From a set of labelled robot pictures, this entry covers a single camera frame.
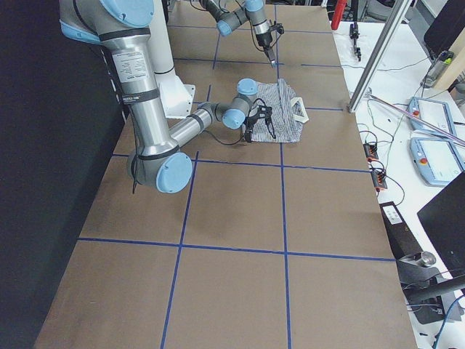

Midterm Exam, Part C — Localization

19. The black monitor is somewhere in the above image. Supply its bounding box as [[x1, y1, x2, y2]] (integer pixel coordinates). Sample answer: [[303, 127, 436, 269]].
[[417, 172, 465, 270]]

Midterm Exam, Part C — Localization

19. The black camera cable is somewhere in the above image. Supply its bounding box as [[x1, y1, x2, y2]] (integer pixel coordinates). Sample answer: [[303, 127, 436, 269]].
[[232, 0, 262, 52], [205, 97, 268, 147]]

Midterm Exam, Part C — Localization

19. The black box with label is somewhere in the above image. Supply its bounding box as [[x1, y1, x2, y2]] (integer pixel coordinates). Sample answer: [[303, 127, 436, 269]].
[[379, 201, 423, 260]]

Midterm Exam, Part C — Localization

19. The lower blue teach pendant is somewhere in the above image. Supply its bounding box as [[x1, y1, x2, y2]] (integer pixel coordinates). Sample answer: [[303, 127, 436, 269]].
[[410, 137, 464, 187]]

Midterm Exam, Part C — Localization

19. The orange black connector block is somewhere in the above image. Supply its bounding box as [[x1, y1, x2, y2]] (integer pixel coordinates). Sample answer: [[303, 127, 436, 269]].
[[363, 143, 379, 162]]

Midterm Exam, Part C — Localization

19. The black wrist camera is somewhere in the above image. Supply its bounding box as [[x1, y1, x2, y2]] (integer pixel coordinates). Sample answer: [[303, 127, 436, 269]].
[[270, 21, 285, 35], [251, 105, 272, 125]]

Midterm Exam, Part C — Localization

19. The red cylinder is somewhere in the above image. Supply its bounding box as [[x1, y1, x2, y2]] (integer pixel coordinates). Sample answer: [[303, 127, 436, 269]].
[[331, 0, 347, 31]]

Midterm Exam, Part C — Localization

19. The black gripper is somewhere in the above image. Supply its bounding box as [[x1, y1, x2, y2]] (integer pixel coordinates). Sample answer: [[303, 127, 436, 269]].
[[255, 31, 276, 68], [243, 116, 276, 143]]

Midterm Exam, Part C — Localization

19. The blue teach pendant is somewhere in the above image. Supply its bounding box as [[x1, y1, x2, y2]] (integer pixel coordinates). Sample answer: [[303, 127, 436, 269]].
[[408, 97, 456, 135], [410, 137, 464, 187]]

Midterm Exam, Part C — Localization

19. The navy white striped polo shirt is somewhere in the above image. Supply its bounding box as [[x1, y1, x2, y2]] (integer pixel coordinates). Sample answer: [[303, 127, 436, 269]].
[[251, 79, 304, 143]]

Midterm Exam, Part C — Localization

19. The black tripod stand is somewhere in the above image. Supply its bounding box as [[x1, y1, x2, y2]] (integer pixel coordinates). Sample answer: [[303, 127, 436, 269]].
[[349, 0, 362, 62]]

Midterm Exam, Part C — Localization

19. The upper blue teach pendant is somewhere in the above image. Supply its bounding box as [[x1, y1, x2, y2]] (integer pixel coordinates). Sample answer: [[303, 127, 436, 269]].
[[408, 97, 456, 135]]

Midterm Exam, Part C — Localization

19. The aluminium frame post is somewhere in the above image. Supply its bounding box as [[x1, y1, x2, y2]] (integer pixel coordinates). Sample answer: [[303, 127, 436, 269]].
[[347, 0, 411, 113]]

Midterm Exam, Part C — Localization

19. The white reacher grabber stick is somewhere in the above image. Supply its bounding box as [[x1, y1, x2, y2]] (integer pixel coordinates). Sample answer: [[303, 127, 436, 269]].
[[365, 89, 465, 146]]

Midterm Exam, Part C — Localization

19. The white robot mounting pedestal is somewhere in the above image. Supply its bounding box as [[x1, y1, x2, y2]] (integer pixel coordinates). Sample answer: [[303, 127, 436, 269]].
[[148, 0, 195, 119]]

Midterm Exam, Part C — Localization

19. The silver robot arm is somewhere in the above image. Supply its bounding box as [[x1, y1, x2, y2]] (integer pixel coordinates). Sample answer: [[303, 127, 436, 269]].
[[60, 1, 272, 193], [199, 0, 284, 68]]

